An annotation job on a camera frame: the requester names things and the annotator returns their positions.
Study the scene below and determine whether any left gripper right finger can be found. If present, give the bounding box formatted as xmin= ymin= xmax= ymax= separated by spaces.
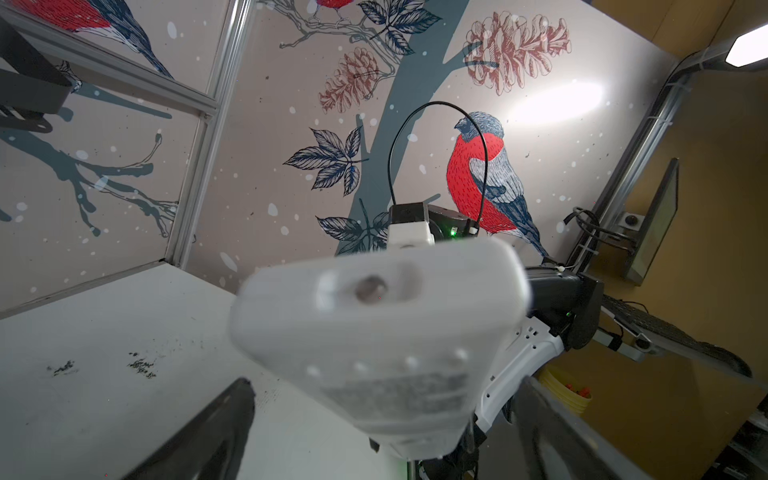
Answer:
xmin=514 ymin=376 xmax=649 ymax=479

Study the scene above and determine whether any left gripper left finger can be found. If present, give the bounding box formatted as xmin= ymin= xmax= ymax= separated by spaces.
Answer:
xmin=125 ymin=377 xmax=256 ymax=479

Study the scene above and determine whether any white remote control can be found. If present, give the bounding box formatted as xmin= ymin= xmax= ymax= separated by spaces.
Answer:
xmin=229 ymin=237 xmax=532 ymax=460

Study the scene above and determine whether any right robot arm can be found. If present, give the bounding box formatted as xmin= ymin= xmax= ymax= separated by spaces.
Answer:
xmin=373 ymin=202 xmax=604 ymax=479

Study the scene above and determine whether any yellow bowl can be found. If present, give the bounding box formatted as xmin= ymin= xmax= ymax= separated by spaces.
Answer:
xmin=536 ymin=365 xmax=592 ymax=416

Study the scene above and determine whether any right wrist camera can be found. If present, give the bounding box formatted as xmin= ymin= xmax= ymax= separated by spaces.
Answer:
xmin=387 ymin=202 xmax=435 ymax=249

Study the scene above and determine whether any right camera cable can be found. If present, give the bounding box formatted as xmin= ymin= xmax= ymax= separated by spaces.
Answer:
xmin=386 ymin=100 xmax=490 ymax=232

